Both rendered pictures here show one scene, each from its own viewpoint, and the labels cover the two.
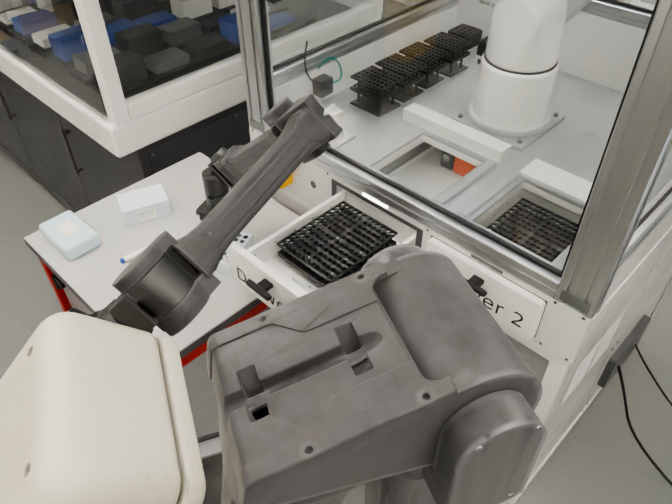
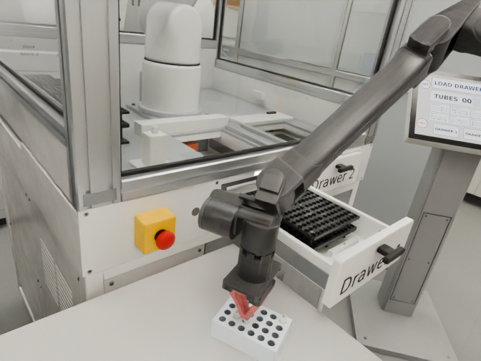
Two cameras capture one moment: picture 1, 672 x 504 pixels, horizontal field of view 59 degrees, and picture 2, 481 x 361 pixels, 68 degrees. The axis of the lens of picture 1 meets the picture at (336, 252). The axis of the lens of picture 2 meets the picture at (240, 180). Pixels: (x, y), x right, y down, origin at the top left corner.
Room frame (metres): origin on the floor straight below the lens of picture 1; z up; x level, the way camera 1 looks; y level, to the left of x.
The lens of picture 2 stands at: (1.18, 0.76, 1.29)
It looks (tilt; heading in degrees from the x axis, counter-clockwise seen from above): 24 degrees down; 271
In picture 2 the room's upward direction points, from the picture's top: 8 degrees clockwise
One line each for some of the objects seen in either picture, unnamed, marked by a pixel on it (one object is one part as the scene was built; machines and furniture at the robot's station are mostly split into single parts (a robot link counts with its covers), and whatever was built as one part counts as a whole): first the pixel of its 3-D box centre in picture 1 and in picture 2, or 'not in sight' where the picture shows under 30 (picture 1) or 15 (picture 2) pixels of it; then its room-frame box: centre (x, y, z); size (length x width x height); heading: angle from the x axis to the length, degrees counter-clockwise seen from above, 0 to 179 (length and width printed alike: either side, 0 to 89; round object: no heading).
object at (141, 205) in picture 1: (143, 204); not in sight; (1.32, 0.53, 0.79); 0.13 x 0.09 x 0.05; 116
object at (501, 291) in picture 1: (479, 287); (333, 173); (0.91, -0.31, 0.87); 0.29 x 0.02 x 0.11; 46
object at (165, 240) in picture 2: not in sight; (164, 238); (1.33, 0.18, 0.88); 0.04 x 0.03 x 0.04; 46
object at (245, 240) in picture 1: (227, 250); (251, 327); (1.13, 0.28, 0.78); 0.12 x 0.08 x 0.04; 158
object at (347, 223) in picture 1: (337, 247); (298, 215); (1.05, 0.00, 0.87); 0.22 x 0.18 x 0.06; 136
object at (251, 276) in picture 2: (218, 202); (255, 263); (1.15, 0.28, 0.93); 0.10 x 0.07 x 0.07; 67
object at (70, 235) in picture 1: (69, 234); not in sight; (1.20, 0.70, 0.78); 0.15 x 0.10 x 0.04; 47
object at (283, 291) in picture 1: (273, 290); (371, 258); (0.90, 0.14, 0.87); 0.29 x 0.02 x 0.11; 46
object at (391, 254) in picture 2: (262, 286); (388, 251); (0.88, 0.15, 0.91); 0.07 x 0.04 x 0.01; 46
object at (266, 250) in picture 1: (340, 247); (295, 215); (1.05, -0.01, 0.86); 0.40 x 0.26 x 0.06; 136
